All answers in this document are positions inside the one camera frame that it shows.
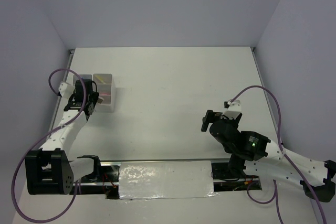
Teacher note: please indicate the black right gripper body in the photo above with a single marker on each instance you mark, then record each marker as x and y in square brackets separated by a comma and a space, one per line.
[234, 120]

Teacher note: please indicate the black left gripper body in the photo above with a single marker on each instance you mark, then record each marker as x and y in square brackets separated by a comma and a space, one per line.
[72, 98]

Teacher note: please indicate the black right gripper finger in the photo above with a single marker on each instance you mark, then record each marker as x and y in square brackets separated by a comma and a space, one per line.
[205, 124]
[212, 116]

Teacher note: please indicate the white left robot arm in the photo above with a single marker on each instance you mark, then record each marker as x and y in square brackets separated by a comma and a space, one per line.
[48, 169]

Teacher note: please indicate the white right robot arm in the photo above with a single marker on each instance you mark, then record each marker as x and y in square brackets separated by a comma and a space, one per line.
[252, 154]

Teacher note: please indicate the white compartment organizer box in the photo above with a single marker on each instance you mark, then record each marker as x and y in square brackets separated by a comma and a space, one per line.
[108, 86]

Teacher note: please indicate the silver tape panel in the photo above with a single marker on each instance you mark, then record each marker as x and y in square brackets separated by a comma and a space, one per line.
[166, 180]

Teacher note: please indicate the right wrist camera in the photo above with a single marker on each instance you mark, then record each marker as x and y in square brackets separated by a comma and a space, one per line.
[232, 109]

